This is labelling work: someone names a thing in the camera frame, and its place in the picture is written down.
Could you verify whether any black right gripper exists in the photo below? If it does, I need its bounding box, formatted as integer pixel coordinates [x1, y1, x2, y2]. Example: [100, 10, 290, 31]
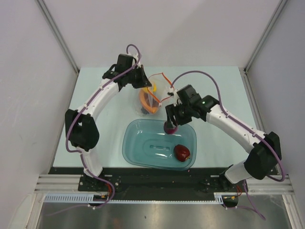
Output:
[165, 102, 193, 129]

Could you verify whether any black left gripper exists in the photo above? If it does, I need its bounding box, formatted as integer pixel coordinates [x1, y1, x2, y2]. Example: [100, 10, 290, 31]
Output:
[125, 65, 151, 89]

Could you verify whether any purple fake onion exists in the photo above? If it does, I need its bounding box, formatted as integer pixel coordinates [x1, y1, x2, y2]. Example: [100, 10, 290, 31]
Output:
[163, 121, 178, 135]

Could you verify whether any clear zip bag orange seal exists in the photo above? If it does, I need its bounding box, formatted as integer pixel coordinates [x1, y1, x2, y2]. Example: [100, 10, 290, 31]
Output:
[134, 72, 172, 116]

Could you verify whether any dark purple fake fruit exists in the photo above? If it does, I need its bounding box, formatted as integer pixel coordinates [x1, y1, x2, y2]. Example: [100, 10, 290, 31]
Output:
[173, 145, 191, 162]

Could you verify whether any yellow fake pepper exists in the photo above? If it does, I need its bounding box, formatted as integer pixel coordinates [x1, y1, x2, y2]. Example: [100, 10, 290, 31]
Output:
[150, 82, 157, 93]

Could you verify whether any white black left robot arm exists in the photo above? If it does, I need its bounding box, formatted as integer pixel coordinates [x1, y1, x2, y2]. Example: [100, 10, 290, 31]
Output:
[65, 53, 151, 191]

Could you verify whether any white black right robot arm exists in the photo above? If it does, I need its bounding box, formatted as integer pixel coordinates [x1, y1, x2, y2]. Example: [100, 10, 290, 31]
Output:
[164, 85, 281, 191]

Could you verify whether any orange fake carrot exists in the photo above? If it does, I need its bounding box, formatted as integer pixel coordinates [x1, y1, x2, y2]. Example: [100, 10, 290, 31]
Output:
[139, 89, 159, 115]

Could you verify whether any teal transparent plastic tub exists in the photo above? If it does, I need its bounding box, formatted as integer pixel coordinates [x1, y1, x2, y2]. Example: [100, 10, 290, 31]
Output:
[122, 119, 197, 170]

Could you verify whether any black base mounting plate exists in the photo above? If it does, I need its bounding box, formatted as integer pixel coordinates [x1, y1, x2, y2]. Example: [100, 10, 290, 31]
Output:
[49, 167, 243, 201]

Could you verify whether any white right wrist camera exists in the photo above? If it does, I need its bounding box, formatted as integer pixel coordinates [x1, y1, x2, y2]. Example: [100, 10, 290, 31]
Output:
[167, 87, 178, 97]

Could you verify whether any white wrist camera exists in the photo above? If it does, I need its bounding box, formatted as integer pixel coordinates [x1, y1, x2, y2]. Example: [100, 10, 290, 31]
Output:
[167, 87, 178, 97]
[127, 52, 142, 64]

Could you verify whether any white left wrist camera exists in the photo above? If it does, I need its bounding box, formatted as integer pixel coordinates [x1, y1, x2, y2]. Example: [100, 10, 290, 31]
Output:
[127, 52, 142, 64]

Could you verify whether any aluminium corner rail left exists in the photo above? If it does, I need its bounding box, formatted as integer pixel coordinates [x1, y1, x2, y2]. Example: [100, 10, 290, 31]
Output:
[35, 0, 80, 76]

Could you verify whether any aluminium corner rail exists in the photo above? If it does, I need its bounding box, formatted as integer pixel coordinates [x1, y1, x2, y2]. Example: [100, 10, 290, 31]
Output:
[244, 0, 290, 73]
[35, 0, 80, 76]

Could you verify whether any white slotted cable duct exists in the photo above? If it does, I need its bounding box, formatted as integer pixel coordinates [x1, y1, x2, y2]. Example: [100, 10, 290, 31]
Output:
[44, 192, 226, 205]

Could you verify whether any aluminium front rail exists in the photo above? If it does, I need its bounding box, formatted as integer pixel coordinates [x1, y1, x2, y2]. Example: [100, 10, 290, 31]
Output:
[35, 175, 294, 195]

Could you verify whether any aluminium corner rail right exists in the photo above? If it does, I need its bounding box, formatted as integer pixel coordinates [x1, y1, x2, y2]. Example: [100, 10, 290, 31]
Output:
[244, 0, 290, 73]

